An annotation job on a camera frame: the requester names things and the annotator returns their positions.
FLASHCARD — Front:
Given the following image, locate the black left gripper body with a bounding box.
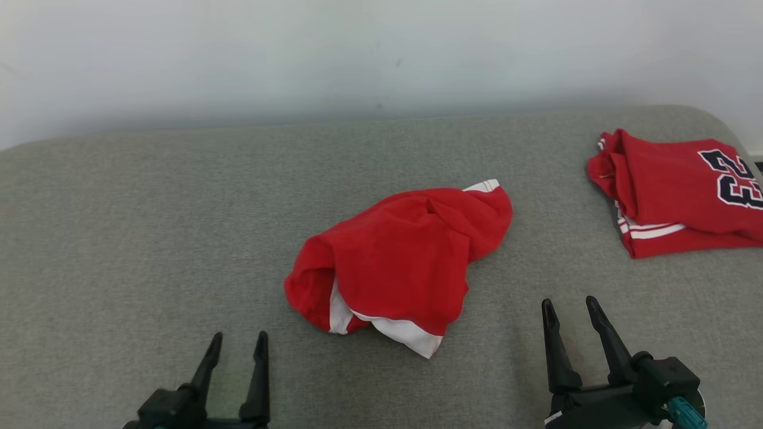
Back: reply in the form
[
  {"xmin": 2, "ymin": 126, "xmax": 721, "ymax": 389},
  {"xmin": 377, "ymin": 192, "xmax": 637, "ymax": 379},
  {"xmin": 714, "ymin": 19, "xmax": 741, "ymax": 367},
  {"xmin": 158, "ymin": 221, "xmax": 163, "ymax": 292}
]
[{"xmin": 122, "ymin": 386, "xmax": 270, "ymax": 429}]

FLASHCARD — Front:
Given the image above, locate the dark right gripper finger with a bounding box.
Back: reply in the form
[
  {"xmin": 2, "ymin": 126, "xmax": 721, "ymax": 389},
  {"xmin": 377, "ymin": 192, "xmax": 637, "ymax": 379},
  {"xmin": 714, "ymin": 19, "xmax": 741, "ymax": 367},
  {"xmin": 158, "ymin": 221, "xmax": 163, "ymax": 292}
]
[
  {"xmin": 541, "ymin": 298, "xmax": 584, "ymax": 394},
  {"xmin": 585, "ymin": 296, "xmax": 637, "ymax": 386}
]

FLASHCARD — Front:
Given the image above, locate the red jersey with number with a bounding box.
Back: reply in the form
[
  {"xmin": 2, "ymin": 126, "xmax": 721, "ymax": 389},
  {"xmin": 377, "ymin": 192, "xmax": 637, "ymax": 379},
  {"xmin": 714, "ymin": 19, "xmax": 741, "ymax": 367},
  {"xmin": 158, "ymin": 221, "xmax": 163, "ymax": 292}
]
[{"xmin": 587, "ymin": 128, "xmax": 763, "ymax": 260}]

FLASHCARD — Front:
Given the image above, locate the red shorts white trim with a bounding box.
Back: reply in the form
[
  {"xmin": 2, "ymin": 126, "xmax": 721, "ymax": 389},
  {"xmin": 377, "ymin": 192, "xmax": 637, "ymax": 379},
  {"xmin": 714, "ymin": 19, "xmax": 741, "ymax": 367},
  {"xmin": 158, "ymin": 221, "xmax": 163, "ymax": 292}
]
[{"xmin": 283, "ymin": 179, "xmax": 514, "ymax": 360}]

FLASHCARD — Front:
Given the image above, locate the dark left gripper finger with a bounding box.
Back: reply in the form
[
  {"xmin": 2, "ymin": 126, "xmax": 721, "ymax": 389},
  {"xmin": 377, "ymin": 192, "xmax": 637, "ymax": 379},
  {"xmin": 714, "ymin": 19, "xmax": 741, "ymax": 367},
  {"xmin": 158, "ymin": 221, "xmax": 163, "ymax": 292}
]
[
  {"xmin": 189, "ymin": 332, "xmax": 224, "ymax": 407},
  {"xmin": 239, "ymin": 331, "xmax": 271, "ymax": 425}
]

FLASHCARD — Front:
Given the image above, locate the black cable teal connector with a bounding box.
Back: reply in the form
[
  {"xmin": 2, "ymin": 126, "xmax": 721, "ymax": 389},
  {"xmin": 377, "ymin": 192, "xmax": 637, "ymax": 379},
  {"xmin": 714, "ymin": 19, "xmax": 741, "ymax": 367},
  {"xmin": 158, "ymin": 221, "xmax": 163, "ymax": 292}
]
[{"xmin": 666, "ymin": 396, "xmax": 708, "ymax": 429}]

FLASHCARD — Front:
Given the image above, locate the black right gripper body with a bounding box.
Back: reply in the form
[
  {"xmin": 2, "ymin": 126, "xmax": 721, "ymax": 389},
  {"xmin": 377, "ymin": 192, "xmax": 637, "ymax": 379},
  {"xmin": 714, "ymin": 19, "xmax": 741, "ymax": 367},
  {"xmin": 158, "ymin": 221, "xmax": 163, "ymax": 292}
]
[{"xmin": 543, "ymin": 384, "xmax": 657, "ymax": 429}]

